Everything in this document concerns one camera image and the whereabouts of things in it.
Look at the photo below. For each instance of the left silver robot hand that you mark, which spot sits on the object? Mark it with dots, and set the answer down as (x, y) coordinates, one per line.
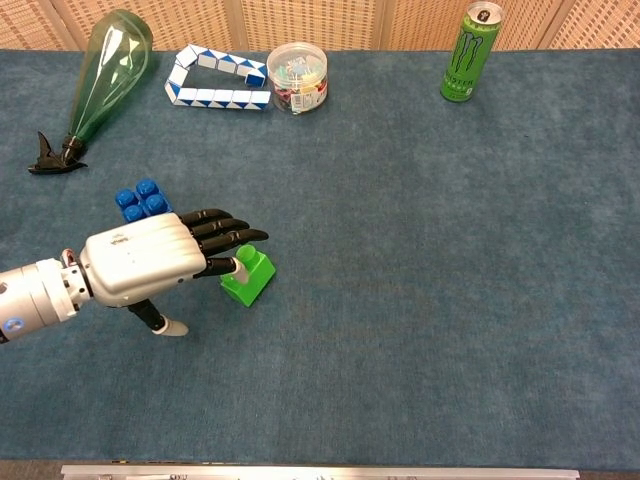
(140, 255)

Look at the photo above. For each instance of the green toy brick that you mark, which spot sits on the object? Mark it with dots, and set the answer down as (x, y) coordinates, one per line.
(257, 280)

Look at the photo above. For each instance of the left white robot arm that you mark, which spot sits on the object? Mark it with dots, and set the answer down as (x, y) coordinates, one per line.
(35, 295)

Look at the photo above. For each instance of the blue toy brick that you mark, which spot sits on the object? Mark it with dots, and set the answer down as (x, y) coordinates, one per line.
(145, 197)

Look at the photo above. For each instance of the black plastic bottle nozzle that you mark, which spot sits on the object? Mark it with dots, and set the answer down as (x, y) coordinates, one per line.
(50, 164)

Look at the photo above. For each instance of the blue white snake puzzle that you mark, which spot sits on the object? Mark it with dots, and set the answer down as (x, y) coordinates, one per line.
(215, 97)

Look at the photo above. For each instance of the clear round tub of pins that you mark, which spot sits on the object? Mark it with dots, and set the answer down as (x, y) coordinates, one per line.
(297, 75)

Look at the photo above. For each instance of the wicker folding screen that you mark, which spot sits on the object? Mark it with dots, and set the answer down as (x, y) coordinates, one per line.
(310, 20)

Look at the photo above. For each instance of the green Monster energy can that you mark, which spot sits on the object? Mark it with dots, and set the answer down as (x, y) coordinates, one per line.
(467, 60)

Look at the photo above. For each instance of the aluminium table edge rail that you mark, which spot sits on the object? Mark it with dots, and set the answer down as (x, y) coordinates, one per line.
(300, 472)

